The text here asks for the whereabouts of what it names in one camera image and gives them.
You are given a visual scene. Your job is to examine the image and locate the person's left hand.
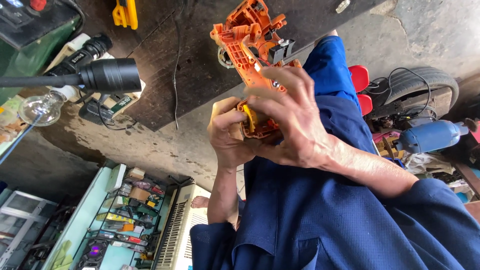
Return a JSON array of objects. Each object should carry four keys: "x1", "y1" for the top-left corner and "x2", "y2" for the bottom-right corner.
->
[{"x1": 207, "y1": 97, "x2": 256, "y2": 170}]

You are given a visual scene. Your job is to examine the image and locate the person's right hand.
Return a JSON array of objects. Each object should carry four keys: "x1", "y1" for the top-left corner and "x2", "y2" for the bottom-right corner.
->
[{"x1": 244, "y1": 67, "x2": 339, "y2": 168}]

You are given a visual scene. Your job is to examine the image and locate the orange power tool housing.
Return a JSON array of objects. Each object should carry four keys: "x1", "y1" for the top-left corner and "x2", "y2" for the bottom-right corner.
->
[{"x1": 210, "y1": 0, "x2": 303, "y2": 140}]

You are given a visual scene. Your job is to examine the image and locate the yellow plastic tool part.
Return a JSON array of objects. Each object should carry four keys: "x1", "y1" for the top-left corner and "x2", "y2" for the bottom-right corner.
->
[{"x1": 243, "y1": 104, "x2": 259, "y2": 134}]

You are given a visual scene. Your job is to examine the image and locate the person's bare foot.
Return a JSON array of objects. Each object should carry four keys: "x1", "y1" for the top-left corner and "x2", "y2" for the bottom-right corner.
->
[{"x1": 190, "y1": 195, "x2": 211, "y2": 209}]

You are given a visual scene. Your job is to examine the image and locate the person's blue trousers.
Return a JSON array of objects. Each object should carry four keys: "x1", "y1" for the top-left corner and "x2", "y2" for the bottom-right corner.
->
[{"x1": 302, "y1": 35, "x2": 363, "y2": 114}]

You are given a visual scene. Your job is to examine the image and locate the white slatted appliance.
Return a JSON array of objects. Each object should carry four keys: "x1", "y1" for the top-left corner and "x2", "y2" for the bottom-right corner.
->
[{"x1": 151, "y1": 184, "x2": 212, "y2": 270}]

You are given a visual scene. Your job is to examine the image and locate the red plastic stool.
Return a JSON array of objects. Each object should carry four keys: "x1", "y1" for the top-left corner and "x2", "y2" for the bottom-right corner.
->
[
  {"x1": 348, "y1": 65, "x2": 370, "y2": 94},
  {"x1": 356, "y1": 94, "x2": 374, "y2": 116}
]

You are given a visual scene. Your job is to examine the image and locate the black power adapter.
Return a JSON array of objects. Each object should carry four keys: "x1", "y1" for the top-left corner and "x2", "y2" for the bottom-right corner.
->
[{"x1": 78, "y1": 100, "x2": 114, "y2": 126}]

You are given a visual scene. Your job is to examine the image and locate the yellow plastic tool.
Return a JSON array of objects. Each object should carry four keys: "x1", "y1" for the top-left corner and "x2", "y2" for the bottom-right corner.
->
[{"x1": 112, "y1": 0, "x2": 139, "y2": 31}]

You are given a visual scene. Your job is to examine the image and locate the person's blue shirt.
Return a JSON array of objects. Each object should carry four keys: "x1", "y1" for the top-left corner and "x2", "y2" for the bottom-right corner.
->
[{"x1": 189, "y1": 95, "x2": 480, "y2": 270}]

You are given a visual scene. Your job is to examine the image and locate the black power drill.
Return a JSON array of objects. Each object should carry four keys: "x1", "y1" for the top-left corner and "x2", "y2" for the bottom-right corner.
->
[{"x1": 44, "y1": 34, "x2": 113, "y2": 77}]

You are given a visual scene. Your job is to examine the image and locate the clear light bulb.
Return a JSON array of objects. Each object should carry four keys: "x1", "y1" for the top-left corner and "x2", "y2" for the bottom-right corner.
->
[{"x1": 18, "y1": 85, "x2": 78, "y2": 127}]

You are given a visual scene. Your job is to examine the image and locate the black speaker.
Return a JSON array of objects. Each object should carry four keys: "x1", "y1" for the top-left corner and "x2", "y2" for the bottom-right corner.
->
[{"x1": 76, "y1": 238, "x2": 110, "y2": 270}]

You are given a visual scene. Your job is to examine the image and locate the blue electric motor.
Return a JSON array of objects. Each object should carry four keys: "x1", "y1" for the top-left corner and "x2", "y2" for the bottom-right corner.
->
[{"x1": 395, "y1": 119, "x2": 470, "y2": 155}]

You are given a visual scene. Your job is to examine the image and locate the black rubber tyre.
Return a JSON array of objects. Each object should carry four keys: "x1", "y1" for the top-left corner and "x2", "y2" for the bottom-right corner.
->
[{"x1": 369, "y1": 67, "x2": 460, "y2": 114}]

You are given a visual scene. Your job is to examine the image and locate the green machine with black panel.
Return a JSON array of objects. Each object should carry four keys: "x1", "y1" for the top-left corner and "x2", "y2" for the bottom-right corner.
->
[{"x1": 0, "y1": 0, "x2": 85, "y2": 106}]

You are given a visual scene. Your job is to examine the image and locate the heap of workshop clutter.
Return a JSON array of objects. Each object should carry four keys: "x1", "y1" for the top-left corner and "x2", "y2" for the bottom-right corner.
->
[{"x1": 371, "y1": 127, "x2": 480, "y2": 205}]

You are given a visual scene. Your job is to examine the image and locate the blue rod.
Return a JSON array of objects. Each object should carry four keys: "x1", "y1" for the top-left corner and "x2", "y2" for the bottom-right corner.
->
[{"x1": 0, "y1": 112, "x2": 43, "y2": 166}]

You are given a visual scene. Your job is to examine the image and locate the green gloves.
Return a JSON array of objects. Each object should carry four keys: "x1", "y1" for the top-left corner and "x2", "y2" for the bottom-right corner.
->
[{"x1": 50, "y1": 240, "x2": 74, "y2": 270}]

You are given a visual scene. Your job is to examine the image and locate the glass cabinet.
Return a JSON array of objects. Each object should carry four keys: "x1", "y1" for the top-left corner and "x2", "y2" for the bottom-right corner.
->
[{"x1": 0, "y1": 190, "x2": 59, "y2": 269}]

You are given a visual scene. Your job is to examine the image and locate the thin black wire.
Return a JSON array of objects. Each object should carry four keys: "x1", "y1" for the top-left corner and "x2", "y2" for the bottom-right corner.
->
[{"x1": 171, "y1": 14, "x2": 184, "y2": 131}]

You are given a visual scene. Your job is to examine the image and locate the black trigger switch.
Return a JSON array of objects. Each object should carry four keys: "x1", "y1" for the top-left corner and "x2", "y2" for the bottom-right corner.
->
[{"x1": 268, "y1": 39, "x2": 296, "y2": 65}]

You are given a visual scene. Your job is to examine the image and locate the wire rack with parts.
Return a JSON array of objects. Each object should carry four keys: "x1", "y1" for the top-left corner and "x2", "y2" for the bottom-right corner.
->
[{"x1": 70, "y1": 164, "x2": 168, "y2": 270}]

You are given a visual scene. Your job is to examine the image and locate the black cable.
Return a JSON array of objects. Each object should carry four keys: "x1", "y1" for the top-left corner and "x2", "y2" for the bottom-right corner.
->
[{"x1": 365, "y1": 67, "x2": 433, "y2": 121}]

